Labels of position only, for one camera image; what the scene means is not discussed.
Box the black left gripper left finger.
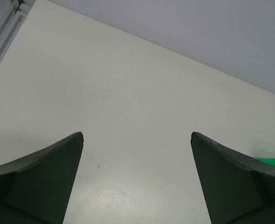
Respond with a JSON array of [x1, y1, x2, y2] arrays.
[[0, 132, 83, 224]]

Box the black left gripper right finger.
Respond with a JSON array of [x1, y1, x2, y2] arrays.
[[191, 132, 275, 224]]

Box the aluminium frame post left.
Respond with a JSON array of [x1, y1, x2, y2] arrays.
[[0, 0, 35, 62]]

